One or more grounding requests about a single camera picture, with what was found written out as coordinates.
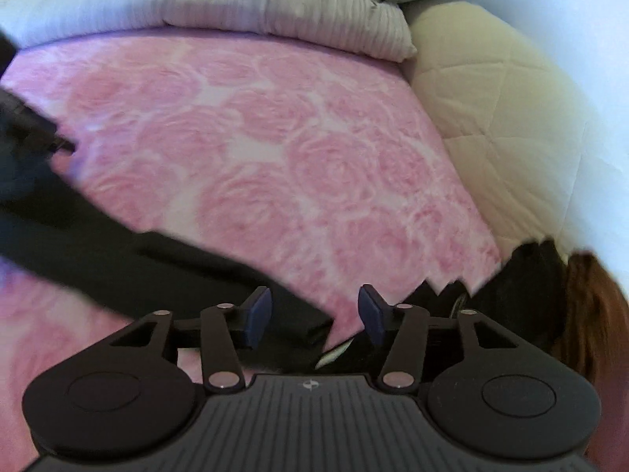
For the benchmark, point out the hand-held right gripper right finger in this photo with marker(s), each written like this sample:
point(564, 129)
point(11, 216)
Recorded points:
point(373, 317)

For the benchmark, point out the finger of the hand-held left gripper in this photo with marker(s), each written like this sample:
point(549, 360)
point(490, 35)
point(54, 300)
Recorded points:
point(29, 128)
point(5, 51)

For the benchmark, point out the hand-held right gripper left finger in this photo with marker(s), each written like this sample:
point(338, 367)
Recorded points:
point(258, 314)

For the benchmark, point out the dark teal polo shirt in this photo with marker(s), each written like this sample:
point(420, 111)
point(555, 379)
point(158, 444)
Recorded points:
point(147, 275)

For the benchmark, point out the dark brown garment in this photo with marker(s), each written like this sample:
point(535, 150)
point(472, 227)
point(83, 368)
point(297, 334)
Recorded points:
point(516, 295)

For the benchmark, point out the pink rose bed sheet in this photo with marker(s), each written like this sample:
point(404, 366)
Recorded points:
point(295, 157)

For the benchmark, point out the grey striped duvet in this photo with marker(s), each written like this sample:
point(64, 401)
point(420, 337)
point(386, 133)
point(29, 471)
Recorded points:
point(196, 0)

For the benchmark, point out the cream quilted mattress pad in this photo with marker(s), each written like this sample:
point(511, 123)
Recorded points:
point(491, 108)

